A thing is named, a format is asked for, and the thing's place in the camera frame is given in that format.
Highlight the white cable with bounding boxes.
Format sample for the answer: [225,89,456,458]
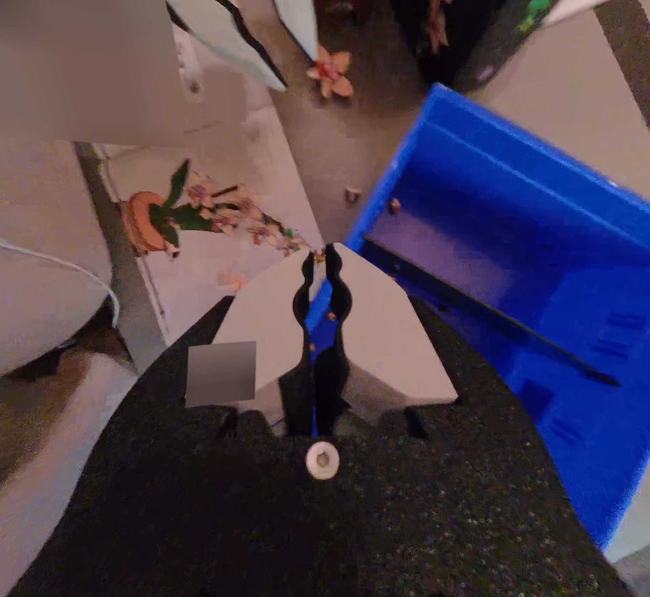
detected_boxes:
[0,241,122,328]

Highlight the toy brick orchid flower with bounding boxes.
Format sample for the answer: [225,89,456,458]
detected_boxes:
[306,46,355,100]

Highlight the black orchid print box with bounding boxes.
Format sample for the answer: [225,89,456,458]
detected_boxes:
[375,0,626,96]

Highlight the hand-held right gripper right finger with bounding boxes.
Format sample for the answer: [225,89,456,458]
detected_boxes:
[315,242,459,436]

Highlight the blue plastic bin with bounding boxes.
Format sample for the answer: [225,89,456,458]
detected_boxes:
[304,83,650,552]

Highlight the open instruction booklet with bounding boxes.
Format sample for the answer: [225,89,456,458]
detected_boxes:
[76,23,327,350]

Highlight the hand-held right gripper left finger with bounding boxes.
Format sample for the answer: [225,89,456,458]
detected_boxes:
[212,249,326,436]

